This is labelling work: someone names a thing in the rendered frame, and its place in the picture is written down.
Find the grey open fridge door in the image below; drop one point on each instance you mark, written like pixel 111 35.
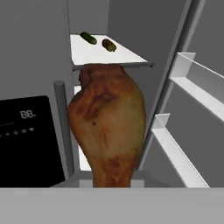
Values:
pixel 204 35

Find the white door bin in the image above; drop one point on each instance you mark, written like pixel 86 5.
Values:
pixel 198 93
pixel 178 157

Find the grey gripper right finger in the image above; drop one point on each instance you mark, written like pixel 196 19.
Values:
pixel 137 182

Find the brown chicken drumstick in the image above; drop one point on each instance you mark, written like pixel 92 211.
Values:
pixel 110 122

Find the green cucumber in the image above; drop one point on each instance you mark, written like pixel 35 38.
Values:
pixel 88 38

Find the brown oval vegetable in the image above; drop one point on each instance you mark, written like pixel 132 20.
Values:
pixel 109 45

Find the grey fridge body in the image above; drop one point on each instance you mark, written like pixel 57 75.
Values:
pixel 137 23

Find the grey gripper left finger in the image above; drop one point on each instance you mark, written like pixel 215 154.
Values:
pixel 85 182

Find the grey fridge door, black panel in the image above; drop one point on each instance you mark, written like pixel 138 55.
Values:
pixel 29 58

